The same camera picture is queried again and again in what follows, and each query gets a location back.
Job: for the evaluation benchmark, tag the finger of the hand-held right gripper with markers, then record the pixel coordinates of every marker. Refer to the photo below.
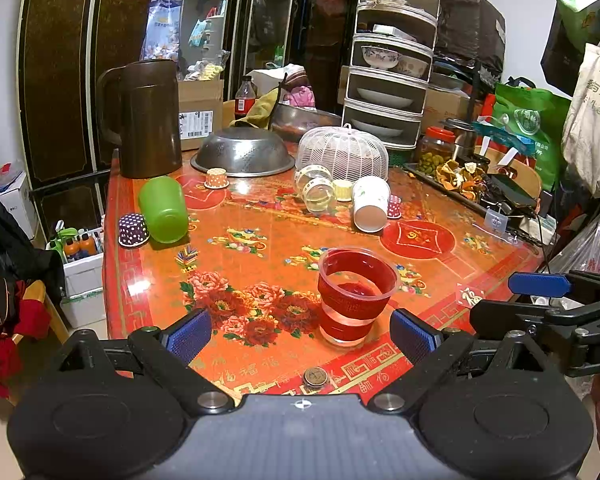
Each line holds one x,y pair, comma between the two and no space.
495,316
537,283

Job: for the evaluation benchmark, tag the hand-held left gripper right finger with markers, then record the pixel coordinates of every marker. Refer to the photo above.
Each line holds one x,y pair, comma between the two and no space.
413,336

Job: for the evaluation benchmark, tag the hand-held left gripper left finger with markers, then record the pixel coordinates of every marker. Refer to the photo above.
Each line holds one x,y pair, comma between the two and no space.
187,336

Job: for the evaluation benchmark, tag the clear cup with red sleeve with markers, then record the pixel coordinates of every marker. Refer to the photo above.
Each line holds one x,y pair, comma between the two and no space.
352,305

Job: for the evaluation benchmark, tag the purple polka-dot paper cup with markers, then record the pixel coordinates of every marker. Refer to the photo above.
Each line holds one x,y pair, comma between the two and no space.
133,230

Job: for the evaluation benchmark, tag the green plastic cup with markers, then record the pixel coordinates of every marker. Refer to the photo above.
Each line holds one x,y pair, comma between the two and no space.
163,210

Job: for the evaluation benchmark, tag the small red dotted paper cup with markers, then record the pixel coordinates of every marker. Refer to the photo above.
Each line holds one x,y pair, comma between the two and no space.
395,207

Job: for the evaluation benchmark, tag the white paper cup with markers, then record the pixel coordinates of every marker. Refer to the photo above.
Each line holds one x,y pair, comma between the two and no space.
371,202

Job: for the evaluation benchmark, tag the small orange paper cup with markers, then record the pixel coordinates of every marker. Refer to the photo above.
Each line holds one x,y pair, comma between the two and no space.
216,178

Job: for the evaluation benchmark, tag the small yellow paper cup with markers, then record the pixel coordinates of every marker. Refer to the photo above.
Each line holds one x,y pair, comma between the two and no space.
343,190

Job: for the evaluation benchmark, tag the white plastic bag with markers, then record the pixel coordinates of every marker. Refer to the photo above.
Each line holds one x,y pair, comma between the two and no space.
582,250

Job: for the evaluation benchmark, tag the black device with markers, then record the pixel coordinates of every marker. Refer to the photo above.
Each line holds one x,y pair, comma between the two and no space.
512,190

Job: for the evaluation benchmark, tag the coin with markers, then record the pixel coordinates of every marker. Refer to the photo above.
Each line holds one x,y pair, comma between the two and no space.
314,376

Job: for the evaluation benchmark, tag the white foam box with bottles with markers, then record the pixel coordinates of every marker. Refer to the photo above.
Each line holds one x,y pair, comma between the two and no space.
82,275

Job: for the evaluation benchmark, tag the tray of dried orange peel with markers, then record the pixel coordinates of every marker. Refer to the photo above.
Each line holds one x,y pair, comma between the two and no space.
460,177

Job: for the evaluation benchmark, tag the green shopping bag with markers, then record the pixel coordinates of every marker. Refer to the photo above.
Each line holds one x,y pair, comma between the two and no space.
527,120

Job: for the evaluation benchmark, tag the red-lidded pickle jar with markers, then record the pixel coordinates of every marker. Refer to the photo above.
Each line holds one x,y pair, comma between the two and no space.
436,152

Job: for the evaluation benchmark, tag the canvas tote bag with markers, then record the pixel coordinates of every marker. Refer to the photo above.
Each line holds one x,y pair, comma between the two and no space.
595,125

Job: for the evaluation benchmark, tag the clear glass jar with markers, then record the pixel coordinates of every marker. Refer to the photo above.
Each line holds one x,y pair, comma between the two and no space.
316,191

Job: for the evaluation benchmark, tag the steel colander bowl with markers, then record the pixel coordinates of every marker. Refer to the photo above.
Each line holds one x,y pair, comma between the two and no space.
242,152

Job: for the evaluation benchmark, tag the dark clothing with red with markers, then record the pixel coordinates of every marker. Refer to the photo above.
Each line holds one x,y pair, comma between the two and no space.
5,270

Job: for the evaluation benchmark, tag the white plastic food cover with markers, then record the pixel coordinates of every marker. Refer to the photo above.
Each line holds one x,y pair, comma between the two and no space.
342,152

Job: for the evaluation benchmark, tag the white plate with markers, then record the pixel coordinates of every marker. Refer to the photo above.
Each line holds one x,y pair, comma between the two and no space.
377,129
384,97

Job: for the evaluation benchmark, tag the white carton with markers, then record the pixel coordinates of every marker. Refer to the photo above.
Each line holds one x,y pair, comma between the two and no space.
17,200

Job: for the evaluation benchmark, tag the brown plastic pitcher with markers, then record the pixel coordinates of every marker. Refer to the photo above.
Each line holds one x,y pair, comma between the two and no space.
147,120

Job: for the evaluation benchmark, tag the cardboard box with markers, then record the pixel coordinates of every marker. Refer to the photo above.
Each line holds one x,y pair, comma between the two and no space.
200,115

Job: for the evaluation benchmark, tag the yellow-green cloth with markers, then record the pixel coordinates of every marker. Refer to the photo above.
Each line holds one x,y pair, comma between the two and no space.
257,110

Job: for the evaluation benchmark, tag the steel basin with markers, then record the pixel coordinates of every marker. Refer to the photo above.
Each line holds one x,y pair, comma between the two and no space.
305,122

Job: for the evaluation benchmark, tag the cola bottle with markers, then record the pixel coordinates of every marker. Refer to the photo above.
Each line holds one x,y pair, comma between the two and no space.
245,100

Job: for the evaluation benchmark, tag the white tiered dish rack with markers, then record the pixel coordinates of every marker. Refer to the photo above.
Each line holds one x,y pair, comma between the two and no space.
352,90

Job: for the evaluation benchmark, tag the dark green hanging bag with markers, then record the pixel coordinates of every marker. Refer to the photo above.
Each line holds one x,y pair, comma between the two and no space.
570,25

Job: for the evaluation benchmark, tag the black bag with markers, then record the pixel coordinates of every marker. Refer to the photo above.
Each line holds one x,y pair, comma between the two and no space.
470,30

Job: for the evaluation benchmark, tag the pink cloth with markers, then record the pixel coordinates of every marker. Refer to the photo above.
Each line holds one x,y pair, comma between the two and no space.
300,92

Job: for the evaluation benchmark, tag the patterned ceramic bowl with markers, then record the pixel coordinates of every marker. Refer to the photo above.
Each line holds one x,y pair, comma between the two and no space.
380,57

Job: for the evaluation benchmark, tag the dark wardrobe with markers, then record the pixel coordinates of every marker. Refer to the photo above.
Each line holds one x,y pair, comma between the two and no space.
60,60

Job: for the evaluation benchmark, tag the blue snack bag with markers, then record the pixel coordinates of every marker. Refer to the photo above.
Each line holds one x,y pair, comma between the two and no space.
161,25

